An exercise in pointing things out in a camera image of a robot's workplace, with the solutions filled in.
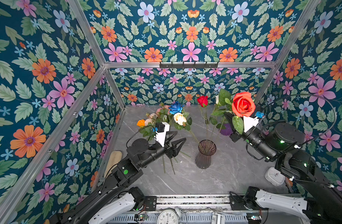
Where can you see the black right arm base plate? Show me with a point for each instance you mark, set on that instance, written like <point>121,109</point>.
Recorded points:
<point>237,203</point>

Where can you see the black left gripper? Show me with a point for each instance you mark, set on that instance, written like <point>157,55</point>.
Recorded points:
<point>169,151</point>

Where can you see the blue artificial flower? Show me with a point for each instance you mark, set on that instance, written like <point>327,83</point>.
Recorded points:
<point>175,108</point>

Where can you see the purple blue ribbed glass vase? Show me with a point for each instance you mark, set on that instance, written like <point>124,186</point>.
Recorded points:
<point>227,131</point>

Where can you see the black hook rail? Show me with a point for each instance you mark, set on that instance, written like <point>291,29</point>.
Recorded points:
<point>192,65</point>

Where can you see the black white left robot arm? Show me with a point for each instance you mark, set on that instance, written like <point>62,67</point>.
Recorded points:
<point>116,196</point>

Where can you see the dark pink ribbed glass vase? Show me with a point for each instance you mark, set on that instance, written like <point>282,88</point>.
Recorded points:
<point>202,160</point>

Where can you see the cream white artificial rose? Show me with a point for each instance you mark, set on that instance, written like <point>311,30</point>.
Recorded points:
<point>182,122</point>

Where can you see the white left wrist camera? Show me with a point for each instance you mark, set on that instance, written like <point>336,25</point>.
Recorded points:
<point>161,129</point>

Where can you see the orange yellow artificial rose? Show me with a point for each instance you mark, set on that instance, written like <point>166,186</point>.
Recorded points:
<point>141,123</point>

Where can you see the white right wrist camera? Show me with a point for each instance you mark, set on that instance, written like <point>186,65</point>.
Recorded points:
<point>252,121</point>

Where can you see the white analog alarm clock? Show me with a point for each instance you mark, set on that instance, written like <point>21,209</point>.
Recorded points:
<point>170,216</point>

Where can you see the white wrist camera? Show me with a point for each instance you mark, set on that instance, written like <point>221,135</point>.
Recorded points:
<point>252,121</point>
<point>161,129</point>

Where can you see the bunch of artificial flowers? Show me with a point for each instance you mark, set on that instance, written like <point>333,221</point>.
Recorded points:
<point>140,146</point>

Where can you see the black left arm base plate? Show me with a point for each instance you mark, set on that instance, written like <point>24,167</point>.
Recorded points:
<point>150,203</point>

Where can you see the beige oblong pad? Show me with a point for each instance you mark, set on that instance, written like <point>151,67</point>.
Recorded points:
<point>115,158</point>

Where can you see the white rounded device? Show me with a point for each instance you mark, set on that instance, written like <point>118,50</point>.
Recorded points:
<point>274,177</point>

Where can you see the aluminium front mounting rail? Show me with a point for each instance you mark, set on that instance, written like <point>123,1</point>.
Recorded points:
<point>193,200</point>

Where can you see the red artificial rose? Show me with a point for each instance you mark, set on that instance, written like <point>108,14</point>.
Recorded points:
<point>240,104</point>
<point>203,103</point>

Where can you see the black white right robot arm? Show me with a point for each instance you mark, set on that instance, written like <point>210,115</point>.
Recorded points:
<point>283,146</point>

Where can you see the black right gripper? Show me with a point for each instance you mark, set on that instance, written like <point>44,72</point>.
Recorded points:
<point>241,133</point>

